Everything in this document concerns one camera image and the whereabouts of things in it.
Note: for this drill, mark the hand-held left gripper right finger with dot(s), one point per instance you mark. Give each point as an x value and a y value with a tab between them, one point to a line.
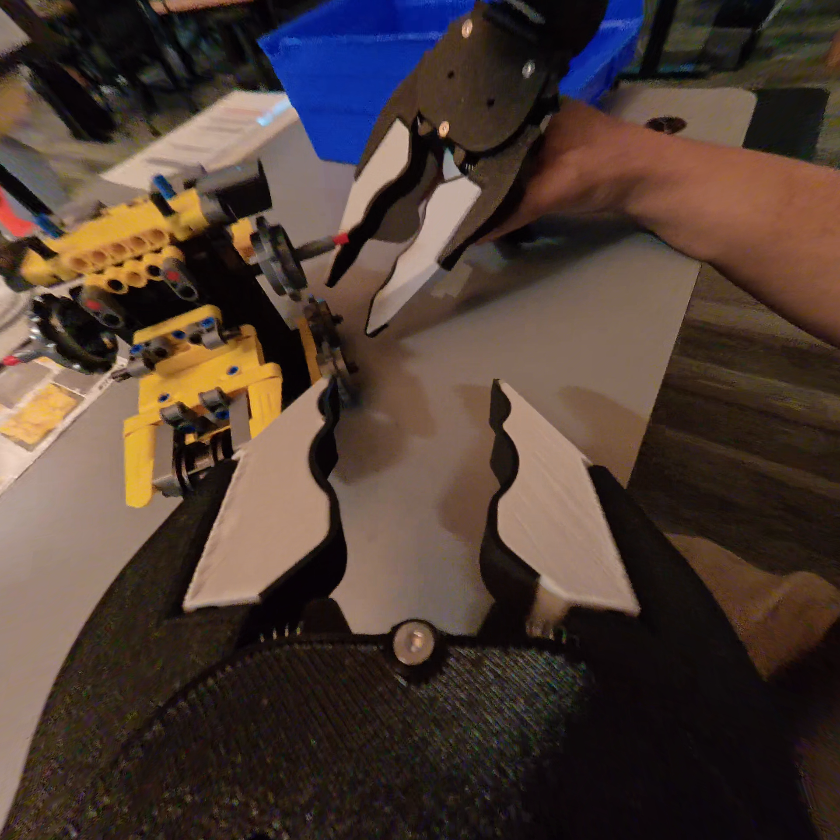
558	518

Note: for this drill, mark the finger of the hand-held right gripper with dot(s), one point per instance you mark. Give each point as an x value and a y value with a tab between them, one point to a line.
374	177
439	229

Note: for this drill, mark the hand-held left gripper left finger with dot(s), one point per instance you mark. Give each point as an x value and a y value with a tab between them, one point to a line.
269	525

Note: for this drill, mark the yellow toy brick vehicle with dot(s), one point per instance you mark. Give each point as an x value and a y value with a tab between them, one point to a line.
197	367

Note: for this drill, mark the person's right forearm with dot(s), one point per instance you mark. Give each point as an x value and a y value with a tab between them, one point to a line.
754	216

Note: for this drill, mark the person's right hand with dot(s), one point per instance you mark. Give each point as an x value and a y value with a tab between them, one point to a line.
577	170

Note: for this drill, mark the blue plastic bin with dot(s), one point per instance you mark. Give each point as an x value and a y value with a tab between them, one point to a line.
341	79

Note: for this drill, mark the white printed paper sheet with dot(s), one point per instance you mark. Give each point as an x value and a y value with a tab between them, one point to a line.
197	131

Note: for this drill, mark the white panel with round hole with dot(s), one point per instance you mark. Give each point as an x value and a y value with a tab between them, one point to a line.
709	111

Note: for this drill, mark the person's tan trousers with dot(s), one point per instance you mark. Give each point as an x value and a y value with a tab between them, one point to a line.
774	604

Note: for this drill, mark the yellow and black sticker sheet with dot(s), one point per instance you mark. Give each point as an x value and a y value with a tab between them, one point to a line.
39	407

